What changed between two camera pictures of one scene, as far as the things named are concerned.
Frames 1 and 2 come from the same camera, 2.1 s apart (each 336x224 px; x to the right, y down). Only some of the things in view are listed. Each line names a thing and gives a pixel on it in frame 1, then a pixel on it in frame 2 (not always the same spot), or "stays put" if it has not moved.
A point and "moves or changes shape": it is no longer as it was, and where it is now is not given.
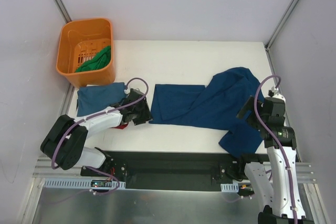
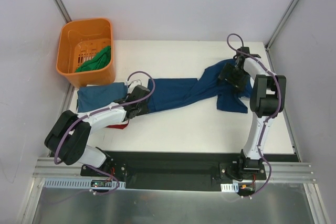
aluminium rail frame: (305, 171) stays put
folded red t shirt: (121, 126) stays put
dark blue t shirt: (216, 107) moves or changes shape
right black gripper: (252, 116) -> (230, 74)
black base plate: (174, 170) stays put
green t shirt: (101, 60) stays put
